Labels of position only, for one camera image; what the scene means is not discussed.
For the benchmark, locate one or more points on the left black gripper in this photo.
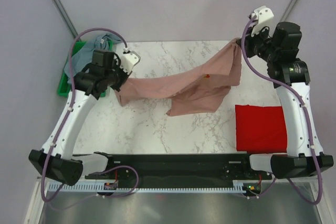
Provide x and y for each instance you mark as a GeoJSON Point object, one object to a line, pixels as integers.
{"type": "Point", "coordinates": [125, 77]}

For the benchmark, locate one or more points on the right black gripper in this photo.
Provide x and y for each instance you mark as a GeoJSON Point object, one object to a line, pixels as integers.
{"type": "Point", "coordinates": [249, 40]}

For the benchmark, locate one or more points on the pink t shirt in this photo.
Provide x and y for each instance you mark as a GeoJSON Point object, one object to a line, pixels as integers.
{"type": "Point", "coordinates": [200, 90]}

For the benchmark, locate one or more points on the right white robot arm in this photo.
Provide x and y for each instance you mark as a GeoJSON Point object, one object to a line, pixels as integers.
{"type": "Point", "coordinates": [275, 59]}

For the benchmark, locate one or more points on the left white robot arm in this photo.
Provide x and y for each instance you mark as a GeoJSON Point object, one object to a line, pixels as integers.
{"type": "Point", "coordinates": [56, 160]}

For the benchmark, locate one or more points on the grey-blue t shirt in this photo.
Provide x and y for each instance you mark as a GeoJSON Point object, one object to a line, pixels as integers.
{"type": "Point", "coordinates": [84, 56]}

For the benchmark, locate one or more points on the green plastic bin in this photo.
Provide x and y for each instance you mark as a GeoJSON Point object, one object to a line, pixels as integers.
{"type": "Point", "coordinates": [63, 87]}

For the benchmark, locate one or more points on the folded red t shirt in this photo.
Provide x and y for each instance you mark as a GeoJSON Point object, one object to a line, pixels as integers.
{"type": "Point", "coordinates": [260, 129]}

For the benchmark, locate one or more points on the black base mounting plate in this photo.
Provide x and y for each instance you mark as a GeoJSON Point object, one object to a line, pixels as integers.
{"type": "Point", "coordinates": [168, 171]}

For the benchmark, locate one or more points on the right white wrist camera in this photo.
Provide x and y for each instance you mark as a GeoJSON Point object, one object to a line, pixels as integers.
{"type": "Point", "coordinates": [262, 18]}

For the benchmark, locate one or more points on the left white cable duct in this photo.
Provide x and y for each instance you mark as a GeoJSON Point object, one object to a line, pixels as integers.
{"type": "Point", "coordinates": [99, 186]}

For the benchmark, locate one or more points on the white cable duct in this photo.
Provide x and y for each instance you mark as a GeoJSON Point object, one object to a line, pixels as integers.
{"type": "Point", "coordinates": [99, 186]}
{"type": "Point", "coordinates": [234, 188]}

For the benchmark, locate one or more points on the left aluminium corner post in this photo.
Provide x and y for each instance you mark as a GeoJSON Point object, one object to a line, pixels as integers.
{"type": "Point", "coordinates": [65, 17]}

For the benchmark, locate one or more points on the right white cable duct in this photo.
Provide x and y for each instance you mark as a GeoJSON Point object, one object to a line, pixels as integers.
{"type": "Point", "coordinates": [234, 188]}

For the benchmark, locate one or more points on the aluminium rail frame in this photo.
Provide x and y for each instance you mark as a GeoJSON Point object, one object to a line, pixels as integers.
{"type": "Point", "coordinates": [265, 202]}

